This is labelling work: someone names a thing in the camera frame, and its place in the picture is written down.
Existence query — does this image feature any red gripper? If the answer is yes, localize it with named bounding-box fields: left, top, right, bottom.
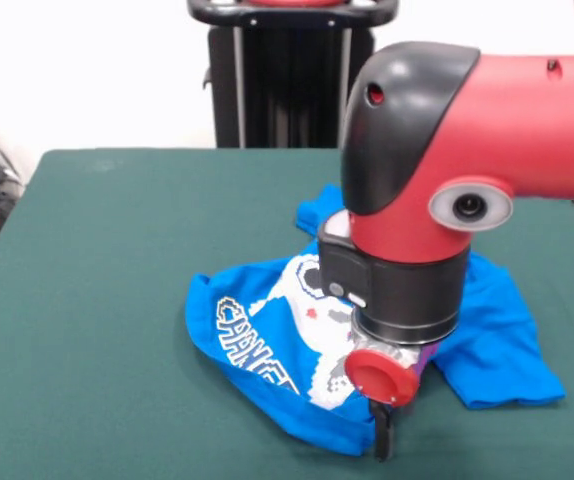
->
left=343, top=342, right=441, bottom=464

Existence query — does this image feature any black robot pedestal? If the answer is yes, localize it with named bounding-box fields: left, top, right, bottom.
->
left=185, top=0, right=399, bottom=149

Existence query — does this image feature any dark green table cloth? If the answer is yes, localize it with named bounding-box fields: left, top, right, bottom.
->
left=0, top=147, right=574, bottom=480

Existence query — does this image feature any blue game-controller print t-shirt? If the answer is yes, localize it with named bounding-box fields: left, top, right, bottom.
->
left=184, top=183, right=567, bottom=457

